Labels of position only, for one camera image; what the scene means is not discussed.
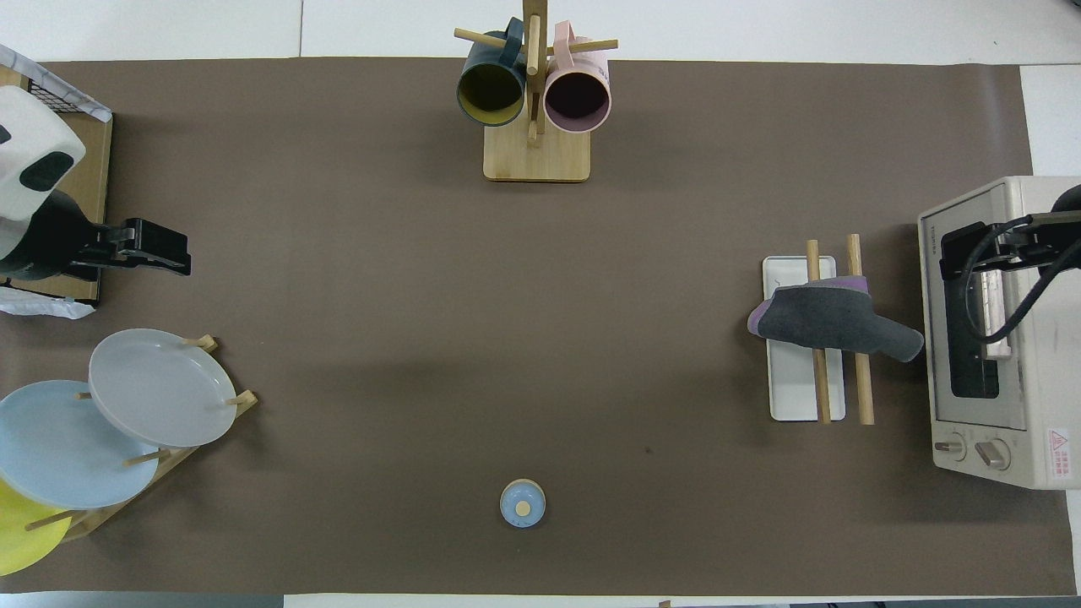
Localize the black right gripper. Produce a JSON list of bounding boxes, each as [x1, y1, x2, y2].
[[939, 220, 1058, 281]]

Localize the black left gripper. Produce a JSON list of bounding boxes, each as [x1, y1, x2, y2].
[[70, 217, 193, 278]]

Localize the purple towel with grey back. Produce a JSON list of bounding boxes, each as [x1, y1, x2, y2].
[[747, 274, 926, 365]]

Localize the wooden plate rack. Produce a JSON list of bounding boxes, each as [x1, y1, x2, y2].
[[24, 334, 259, 542]]

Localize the white towel rack wooden bars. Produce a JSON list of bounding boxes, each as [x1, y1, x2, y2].
[[761, 232, 876, 426]]

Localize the wooden shelf box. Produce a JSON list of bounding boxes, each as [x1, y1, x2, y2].
[[0, 65, 116, 307]]

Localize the grey plate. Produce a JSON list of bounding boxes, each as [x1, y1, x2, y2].
[[87, 327, 238, 449]]

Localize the beige toaster oven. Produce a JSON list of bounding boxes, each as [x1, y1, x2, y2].
[[915, 174, 1081, 491]]

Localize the light blue plate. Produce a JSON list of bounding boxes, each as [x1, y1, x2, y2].
[[0, 379, 162, 511]]

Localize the white marble patterned sheet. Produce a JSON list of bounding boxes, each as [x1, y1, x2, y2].
[[0, 43, 113, 321]]

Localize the yellow plate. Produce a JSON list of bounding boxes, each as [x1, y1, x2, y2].
[[0, 476, 73, 578]]

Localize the brown table mat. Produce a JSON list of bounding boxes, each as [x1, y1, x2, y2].
[[0, 57, 1074, 597]]

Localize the dark teal mug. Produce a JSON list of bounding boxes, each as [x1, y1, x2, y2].
[[455, 17, 530, 128]]

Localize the wooden mug tree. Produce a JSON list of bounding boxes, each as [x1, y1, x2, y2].
[[453, 0, 620, 184]]

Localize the blue service bell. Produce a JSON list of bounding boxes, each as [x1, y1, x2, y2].
[[499, 477, 547, 529]]

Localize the pink mug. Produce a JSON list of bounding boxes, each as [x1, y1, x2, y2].
[[542, 20, 612, 135]]

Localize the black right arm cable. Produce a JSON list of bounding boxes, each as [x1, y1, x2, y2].
[[962, 209, 1081, 346]]

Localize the black wire basket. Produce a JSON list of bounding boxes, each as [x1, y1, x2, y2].
[[24, 76, 113, 120]]

